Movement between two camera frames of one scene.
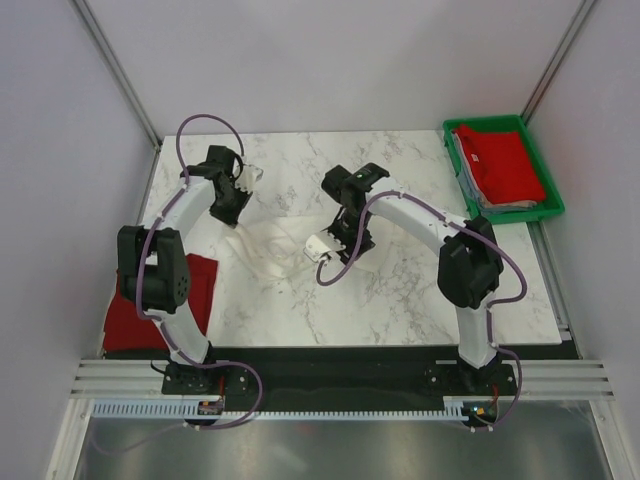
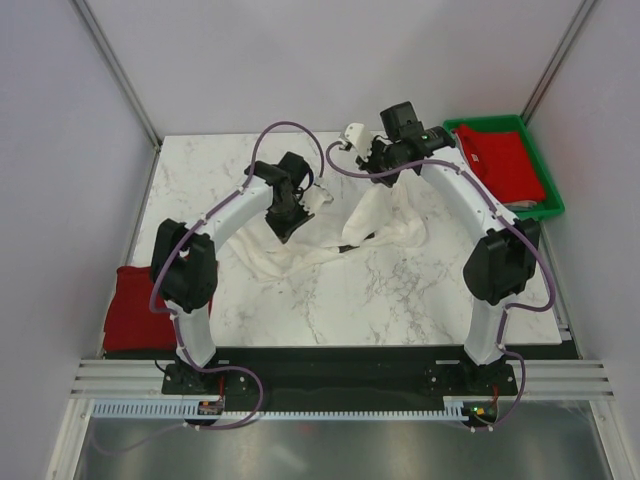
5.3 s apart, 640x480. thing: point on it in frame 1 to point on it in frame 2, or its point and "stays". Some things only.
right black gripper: [365, 243] to [367, 162]
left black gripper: [232, 219] to [284, 232]
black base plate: [338, 375] stays
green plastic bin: [550, 205] stays
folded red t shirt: [128, 330] stays
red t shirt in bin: [502, 166] stays
